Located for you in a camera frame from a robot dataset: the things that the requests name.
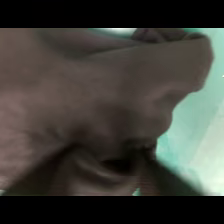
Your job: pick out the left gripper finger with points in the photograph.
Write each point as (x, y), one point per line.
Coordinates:
(166, 181)

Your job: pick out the brown garment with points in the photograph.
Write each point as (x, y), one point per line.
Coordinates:
(83, 100)

